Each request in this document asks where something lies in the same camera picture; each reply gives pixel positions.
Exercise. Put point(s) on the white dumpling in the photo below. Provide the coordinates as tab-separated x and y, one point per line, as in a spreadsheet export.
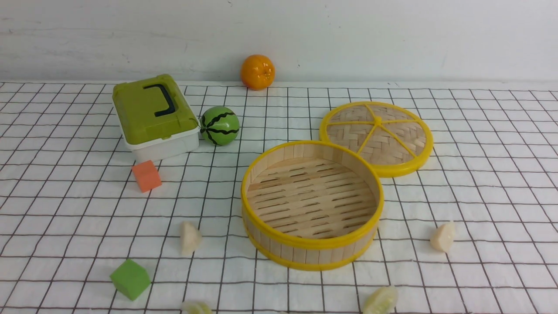
443	238
190	238

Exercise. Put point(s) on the green dumpling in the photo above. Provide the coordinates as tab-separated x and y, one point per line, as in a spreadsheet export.
381	301
196	307

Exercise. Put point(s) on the bamboo steamer tray yellow rim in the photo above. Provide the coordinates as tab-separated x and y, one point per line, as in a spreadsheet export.
311	205

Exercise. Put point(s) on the woven bamboo steamer lid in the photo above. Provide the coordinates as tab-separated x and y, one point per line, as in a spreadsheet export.
394	141

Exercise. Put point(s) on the toy watermelon ball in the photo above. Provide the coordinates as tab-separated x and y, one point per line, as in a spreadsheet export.
219	125

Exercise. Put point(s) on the toy orange fruit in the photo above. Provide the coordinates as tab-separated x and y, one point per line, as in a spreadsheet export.
257	72

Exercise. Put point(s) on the green lidded white box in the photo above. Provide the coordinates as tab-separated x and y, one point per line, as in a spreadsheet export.
155	118

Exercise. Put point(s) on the orange foam cube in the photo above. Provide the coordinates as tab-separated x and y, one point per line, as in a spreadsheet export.
147	176

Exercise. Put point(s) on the green foam cube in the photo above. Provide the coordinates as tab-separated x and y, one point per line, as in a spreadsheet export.
130	279

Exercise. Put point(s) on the checkered white tablecloth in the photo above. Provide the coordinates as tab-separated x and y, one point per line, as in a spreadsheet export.
71	211

